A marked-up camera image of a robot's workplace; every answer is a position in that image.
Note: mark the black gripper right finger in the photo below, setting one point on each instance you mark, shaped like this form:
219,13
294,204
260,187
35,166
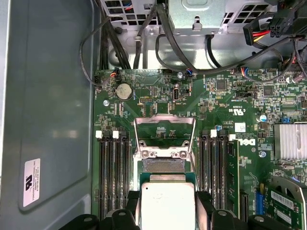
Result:
204,203

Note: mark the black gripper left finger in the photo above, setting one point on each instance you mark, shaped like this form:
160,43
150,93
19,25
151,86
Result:
130,201

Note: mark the silver CPU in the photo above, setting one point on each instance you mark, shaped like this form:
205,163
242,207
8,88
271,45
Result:
168,206

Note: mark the metal socket cover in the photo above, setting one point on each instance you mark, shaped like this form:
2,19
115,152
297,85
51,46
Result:
165,119

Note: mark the black RAM slot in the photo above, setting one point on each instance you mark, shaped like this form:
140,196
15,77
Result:
103,167
127,167
213,167
111,167
204,167
119,167
221,167

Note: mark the black expansion slot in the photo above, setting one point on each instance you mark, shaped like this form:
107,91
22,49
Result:
244,206

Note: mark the CPU socket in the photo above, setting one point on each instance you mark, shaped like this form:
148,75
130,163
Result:
163,165

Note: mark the green RAM stick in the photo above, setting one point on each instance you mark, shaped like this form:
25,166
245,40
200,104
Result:
233,172

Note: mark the graphics card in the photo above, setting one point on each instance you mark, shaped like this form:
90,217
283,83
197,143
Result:
285,208

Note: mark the green motherboard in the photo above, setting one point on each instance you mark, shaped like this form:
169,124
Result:
216,107

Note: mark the white label sticker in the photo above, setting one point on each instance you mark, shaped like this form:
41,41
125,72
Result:
31,182

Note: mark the silver heatsink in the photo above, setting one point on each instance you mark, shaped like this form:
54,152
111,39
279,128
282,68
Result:
290,141

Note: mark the coin cell battery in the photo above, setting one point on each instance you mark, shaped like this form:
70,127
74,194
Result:
124,91

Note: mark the black PC case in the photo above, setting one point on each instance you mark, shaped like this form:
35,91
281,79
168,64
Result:
48,95

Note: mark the black power connector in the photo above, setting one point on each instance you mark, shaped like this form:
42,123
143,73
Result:
279,27

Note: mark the silver metal bracket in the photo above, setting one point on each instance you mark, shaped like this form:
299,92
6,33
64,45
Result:
192,12

